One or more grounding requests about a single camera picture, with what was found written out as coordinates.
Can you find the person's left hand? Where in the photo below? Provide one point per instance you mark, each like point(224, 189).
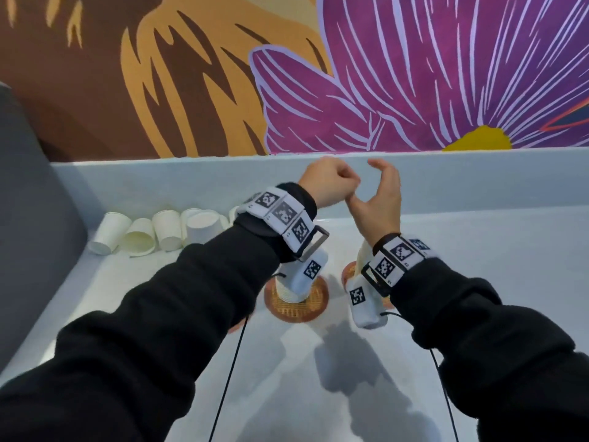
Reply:
point(329, 181)

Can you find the person's right hand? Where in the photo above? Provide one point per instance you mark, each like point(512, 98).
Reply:
point(382, 216)

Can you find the nested stack of paper cups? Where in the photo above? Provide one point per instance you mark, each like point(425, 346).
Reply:
point(362, 257)
point(285, 292)

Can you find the round woven coaster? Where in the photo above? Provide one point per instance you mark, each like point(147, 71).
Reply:
point(239, 325)
point(347, 273)
point(299, 313)

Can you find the pile of paper cups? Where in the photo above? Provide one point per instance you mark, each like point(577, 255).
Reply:
point(168, 230)

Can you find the person's left forearm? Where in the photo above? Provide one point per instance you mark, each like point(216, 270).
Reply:
point(161, 326)

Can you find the person's right forearm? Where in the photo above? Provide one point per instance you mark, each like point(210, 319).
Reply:
point(497, 354)

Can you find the white marker wristband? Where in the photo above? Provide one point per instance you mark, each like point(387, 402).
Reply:
point(395, 260)
point(280, 211)

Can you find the grey sofa cushion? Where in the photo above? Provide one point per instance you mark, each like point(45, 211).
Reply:
point(32, 225)

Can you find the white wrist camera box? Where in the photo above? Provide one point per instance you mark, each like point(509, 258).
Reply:
point(308, 271)
point(363, 303)

